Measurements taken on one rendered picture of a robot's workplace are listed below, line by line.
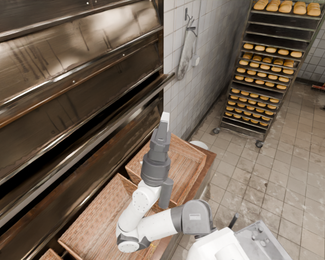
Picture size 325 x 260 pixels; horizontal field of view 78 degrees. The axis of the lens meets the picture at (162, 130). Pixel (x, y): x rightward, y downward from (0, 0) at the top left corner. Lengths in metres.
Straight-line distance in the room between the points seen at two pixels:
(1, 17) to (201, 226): 0.93
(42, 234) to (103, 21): 1.14
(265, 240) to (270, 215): 1.76
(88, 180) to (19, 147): 0.54
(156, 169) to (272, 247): 0.46
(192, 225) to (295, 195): 2.18
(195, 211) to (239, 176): 1.98
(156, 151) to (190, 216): 0.32
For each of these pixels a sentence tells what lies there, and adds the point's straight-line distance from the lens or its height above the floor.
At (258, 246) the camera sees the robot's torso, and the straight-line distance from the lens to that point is 0.80.
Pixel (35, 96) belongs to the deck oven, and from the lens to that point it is 0.93.
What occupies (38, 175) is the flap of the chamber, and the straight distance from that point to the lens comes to 1.00.
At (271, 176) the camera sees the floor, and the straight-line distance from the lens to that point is 2.89.
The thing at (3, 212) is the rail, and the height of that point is 1.44.
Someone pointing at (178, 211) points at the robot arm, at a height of 1.38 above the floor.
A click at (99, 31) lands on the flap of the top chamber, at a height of 1.81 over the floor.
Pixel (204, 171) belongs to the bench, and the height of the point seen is 0.58.
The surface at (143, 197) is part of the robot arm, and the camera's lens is 0.64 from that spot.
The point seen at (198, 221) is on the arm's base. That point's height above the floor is 1.41.
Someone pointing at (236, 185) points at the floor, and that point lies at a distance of 2.64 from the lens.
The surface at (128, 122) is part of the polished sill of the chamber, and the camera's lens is 1.45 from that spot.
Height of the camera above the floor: 2.11
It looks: 43 degrees down
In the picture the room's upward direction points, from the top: straight up
